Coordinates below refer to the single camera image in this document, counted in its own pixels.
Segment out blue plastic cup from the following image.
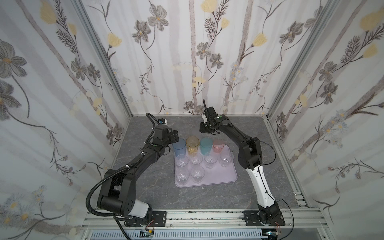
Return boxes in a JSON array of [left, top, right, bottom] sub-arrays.
[[173, 139, 187, 157]]

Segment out teal dimpled plastic cup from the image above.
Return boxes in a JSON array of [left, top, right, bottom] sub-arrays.
[[200, 138, 213, 156]]

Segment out pink plastic cup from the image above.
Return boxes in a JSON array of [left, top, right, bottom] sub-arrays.
[[212, 140, 225, 154]]

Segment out yellow plastic cup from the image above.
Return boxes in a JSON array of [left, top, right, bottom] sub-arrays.
[[186, 136, 200, 156]]

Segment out clear faceted tumbler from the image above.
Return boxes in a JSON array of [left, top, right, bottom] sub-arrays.
[[204, 152, 218, 169], [220, 151, 234, 168], [175, 155, 190, 168], [189, 152, 204, 165]]

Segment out clear tall glass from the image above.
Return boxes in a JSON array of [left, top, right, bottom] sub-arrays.
[[175, 167, 190, 186]]

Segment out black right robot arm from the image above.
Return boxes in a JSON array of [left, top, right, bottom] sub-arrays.
[[200, 102, 286, 226]]

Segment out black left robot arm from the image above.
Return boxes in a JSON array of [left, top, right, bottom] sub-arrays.
[[88, 125, 180, 224]]

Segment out lilac plastic tray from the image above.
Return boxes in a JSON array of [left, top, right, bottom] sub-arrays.
[[174, 145, 238, 188]]

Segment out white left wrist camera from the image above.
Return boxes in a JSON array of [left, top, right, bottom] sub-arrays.
[[158, 118, 168, 126]]

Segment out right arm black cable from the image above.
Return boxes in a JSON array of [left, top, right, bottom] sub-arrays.
[[257, 140, 296, 240]]

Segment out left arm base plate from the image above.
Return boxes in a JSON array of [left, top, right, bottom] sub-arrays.
[[124, 211, 167, 228]]

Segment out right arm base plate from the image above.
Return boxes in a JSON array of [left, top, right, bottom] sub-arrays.
[[243, 211, 286, 227]]

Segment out aluminium corner post left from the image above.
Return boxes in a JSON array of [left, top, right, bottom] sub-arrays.
[[71, 0, 134, 118]]

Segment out aluminium corner post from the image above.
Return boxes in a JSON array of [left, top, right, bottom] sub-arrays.
[[266, 0, 340, 120], [71, 0, 134, 118]]

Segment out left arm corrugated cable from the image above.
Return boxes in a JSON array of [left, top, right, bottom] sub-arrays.
[[85, 166, 133, 240]]

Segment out white slotted cable duct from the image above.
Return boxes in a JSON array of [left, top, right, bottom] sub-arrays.
[[89, 229, 268, 240]]

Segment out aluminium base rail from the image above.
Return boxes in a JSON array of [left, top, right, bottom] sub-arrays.
[[82, 208, 328, 230]]

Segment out aluminium corner post right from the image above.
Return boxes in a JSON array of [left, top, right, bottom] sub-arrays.
[[266, 0, 340, 120]]

